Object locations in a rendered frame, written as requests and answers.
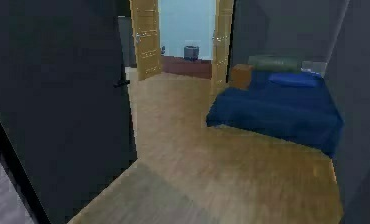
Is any grey bin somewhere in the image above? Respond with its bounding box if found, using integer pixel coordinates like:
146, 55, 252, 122
183, 45, 200, 62

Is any dark grey room door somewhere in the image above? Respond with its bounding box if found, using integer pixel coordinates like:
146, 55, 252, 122
0, 0, 138, 224

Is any blue bed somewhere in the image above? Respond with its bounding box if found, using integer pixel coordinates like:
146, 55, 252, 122
205, 69, 345, 159

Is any light wooden door frame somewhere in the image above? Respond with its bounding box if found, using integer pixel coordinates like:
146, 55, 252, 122
211, 0, 235, 98

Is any blue pillow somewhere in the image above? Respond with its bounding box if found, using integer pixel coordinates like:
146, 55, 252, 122
268, 72, 323, 89

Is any black door handle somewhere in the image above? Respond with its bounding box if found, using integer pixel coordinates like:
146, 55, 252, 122
113, 79, 131, 89

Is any light wooden room door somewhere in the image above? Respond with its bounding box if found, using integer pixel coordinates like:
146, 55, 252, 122
129, 0, 163, 82

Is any green pillow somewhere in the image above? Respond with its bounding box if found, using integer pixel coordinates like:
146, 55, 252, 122
247, 55, 303, 74

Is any orange wooden nightstand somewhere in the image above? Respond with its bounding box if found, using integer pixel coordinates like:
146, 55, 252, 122
230, 63, 255, 90

